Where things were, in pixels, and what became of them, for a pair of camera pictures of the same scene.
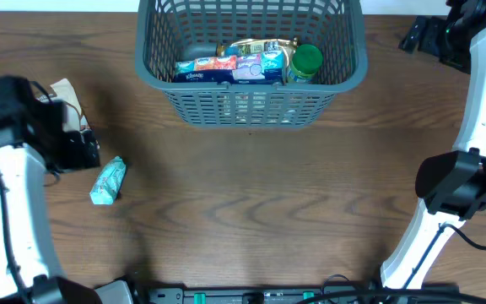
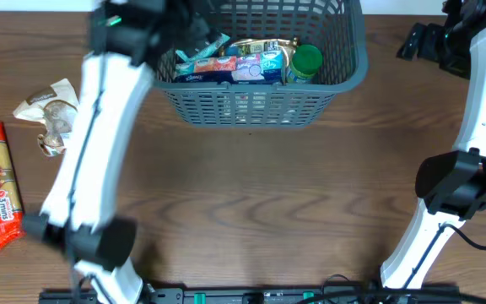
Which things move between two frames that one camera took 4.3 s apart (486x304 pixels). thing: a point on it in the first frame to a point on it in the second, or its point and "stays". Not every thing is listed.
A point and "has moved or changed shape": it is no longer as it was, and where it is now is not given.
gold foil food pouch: (252, 46) stays
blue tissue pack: (264, 67) stays
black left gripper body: (72, 151) to (191, 37)
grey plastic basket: (164, 27) stays
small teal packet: (108, 181) has moved or changed shape
